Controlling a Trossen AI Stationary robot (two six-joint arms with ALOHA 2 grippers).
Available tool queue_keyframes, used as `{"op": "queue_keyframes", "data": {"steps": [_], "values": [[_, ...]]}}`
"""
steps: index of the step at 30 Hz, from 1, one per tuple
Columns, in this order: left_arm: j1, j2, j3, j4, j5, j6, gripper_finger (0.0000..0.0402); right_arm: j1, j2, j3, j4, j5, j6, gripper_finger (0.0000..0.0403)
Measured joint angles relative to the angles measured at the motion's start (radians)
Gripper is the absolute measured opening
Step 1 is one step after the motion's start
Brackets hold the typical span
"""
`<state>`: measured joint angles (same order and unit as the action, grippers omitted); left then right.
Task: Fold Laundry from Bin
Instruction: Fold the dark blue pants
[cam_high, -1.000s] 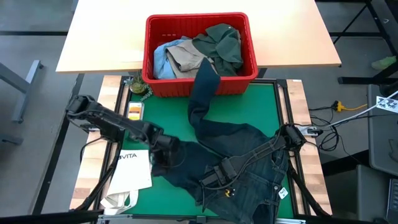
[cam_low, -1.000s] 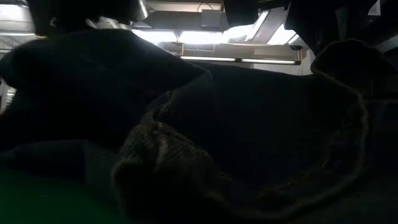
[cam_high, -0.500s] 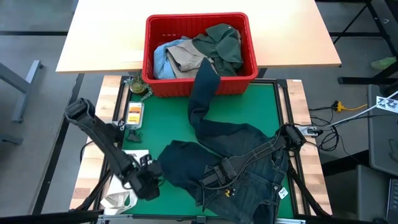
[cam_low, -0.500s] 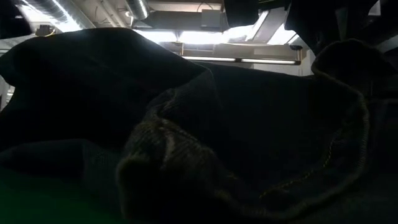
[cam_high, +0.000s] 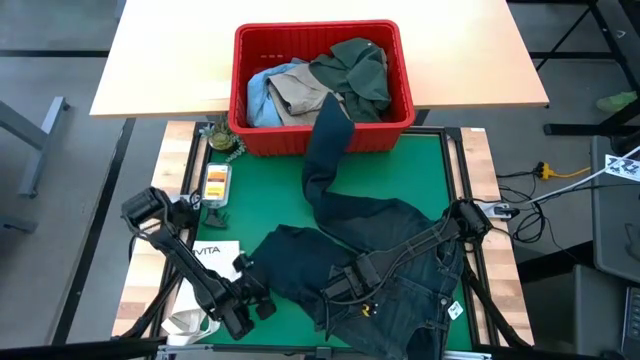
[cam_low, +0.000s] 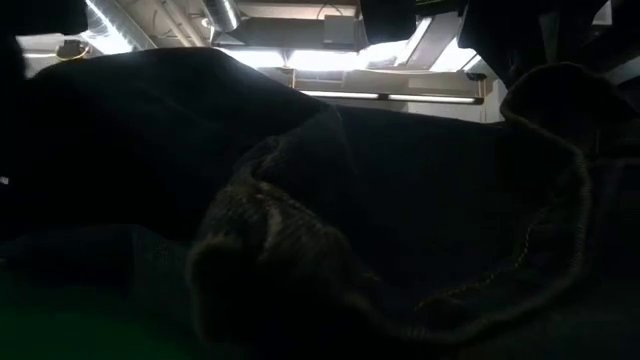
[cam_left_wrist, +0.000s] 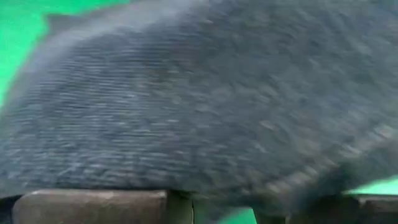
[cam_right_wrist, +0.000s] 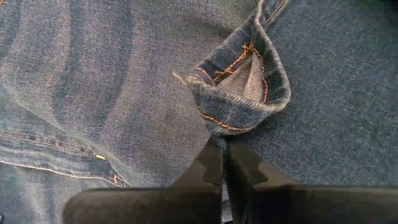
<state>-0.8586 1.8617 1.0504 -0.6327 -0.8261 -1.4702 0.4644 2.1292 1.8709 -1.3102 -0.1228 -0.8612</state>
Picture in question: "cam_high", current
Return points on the light blue garment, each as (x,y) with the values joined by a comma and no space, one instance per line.
(259,102)

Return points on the green object on floor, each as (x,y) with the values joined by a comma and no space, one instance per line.
(616,102)

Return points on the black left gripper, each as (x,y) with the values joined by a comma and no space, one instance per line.
(247,295)

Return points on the black metal station frame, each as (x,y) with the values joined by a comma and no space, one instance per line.
(457,150)

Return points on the white tote bag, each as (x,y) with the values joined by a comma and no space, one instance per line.
(210,280)

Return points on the grey metal table leg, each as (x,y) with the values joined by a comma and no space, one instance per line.
(42,140)

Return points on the white tag on jeans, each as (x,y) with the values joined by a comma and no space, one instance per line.
(455,310)

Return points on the dark blue denim jeans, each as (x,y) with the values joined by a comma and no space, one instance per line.
(370,220)

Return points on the grey cabinet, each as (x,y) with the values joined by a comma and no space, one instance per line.
(615,225)

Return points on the light wooden table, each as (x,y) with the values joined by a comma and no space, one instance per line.
(165,60)

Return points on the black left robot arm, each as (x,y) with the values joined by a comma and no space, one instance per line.
(185,255)

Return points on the white box with orange label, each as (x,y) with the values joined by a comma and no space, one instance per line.
(216,184)

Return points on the white printed sign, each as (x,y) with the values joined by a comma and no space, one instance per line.
(622,167)

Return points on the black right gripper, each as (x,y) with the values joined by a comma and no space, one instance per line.
(352,280)

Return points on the grey box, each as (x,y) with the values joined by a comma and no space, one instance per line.
(570,310)

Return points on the black metal table legs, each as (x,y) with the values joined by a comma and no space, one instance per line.
(615,40)

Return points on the green table mat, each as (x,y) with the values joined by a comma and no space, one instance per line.
(270,200)

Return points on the small black stand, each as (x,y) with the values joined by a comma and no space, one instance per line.
(216,220)

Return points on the red plastic laundry bin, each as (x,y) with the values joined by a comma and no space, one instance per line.
(320,142)

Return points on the dark green shirt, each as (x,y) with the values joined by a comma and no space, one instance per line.
(362,75)

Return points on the beige garment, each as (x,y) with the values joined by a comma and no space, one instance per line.
(300,97)

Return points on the small potted succulent plant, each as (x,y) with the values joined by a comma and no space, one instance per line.
(222,140)

